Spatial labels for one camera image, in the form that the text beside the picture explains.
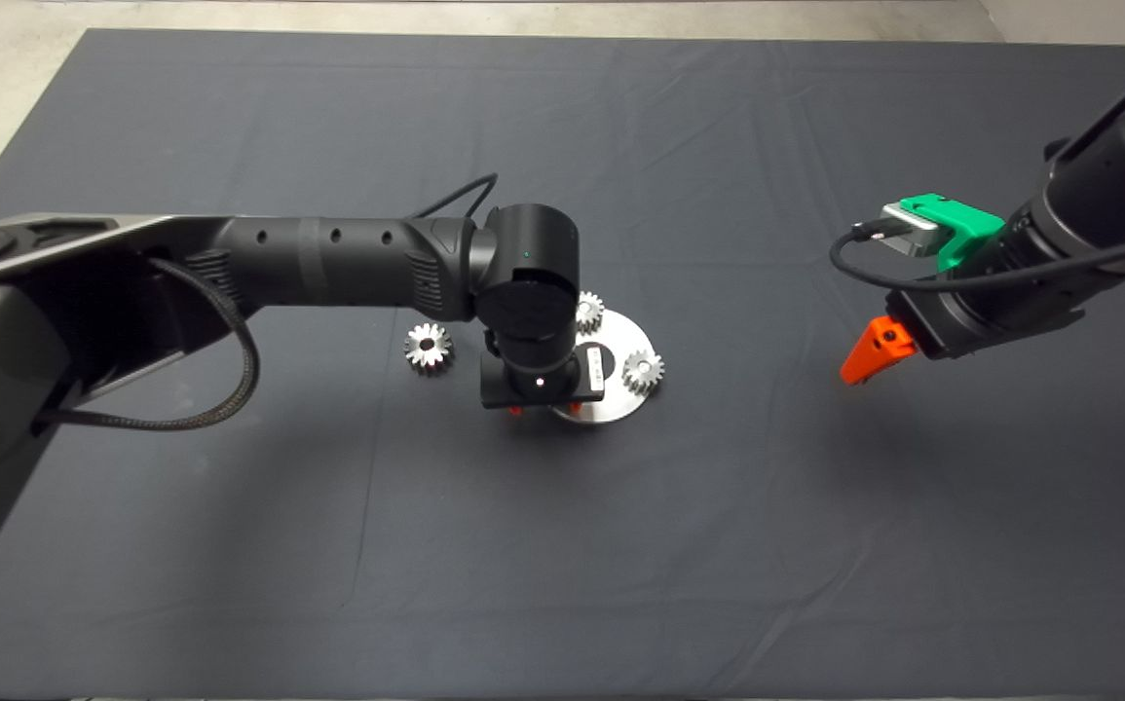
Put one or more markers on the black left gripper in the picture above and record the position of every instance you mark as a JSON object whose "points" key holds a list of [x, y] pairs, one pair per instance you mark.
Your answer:
{"points": [[543, 385]]}

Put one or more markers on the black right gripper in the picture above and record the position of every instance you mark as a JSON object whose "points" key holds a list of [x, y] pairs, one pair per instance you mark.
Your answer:
{"points": [[991, 307]]}

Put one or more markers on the larger steel gear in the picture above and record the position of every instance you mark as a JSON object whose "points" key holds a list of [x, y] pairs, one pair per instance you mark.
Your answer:
{"points": [[429, 348]]}

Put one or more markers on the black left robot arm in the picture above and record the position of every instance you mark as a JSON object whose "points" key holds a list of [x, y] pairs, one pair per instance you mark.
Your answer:
{"points": [[231, 282]]}

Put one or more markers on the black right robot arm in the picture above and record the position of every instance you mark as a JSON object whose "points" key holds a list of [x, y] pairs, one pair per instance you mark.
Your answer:
{"points": [[1117, 175]]}

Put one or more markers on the small steel gear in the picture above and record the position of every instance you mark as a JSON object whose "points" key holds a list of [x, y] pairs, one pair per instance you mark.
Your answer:
{"points": [[589, 312], [642, 371]]}

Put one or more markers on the round metal plate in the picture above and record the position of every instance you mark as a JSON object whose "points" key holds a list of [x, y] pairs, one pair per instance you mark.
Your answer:
{"points": [[620, 399]]}

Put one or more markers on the dark grey table cloth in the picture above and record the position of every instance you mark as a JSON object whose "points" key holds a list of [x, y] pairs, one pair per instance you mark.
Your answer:
{"points": [[231, 535]]}

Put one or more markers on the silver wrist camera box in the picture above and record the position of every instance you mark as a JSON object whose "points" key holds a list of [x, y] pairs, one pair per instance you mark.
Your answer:
{"points": [[908, 232]]}

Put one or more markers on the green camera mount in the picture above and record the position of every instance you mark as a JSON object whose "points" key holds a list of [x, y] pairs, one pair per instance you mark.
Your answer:
{"points": [[956, 226]]}

